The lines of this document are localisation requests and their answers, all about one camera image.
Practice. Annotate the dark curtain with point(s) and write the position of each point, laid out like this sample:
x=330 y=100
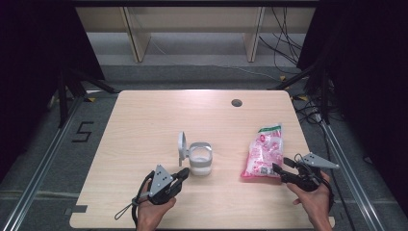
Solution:
x=369 y=80
x=32 y=64

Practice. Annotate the yellow tape piece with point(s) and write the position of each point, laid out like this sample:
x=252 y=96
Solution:
x=282 y=78
x=303 y=97
x=91 y=99

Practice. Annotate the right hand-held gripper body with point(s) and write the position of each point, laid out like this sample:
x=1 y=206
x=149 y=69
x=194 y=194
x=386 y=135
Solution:
x=308 y=179

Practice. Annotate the person's right hand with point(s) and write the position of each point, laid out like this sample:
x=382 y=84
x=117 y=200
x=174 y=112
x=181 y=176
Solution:
x=316 y=202

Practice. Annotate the black tape strip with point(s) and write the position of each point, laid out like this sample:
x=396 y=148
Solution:
x=78 y=209

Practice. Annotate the clear jar with hinged lid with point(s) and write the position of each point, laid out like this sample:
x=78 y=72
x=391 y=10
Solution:
x=200 y=160

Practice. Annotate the pink white plastic bag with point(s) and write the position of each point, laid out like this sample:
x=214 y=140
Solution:
x=264 y=150

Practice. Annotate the black metal stand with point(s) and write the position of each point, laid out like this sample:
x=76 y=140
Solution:
x=62 y=96
x=325 y=96

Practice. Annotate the aluminium floor rail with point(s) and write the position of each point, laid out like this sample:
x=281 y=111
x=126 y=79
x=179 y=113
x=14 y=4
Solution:
x=349 y=179
x=41 y=173

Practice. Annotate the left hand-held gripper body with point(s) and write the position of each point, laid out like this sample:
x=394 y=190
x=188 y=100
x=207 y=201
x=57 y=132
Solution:
x=160 y=184

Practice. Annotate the beige wooden shelf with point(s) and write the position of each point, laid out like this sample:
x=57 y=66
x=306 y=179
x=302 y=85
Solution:
x=138 y=38

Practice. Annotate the person's left hand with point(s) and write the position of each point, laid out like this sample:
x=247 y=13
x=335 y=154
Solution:
x=150 y=211

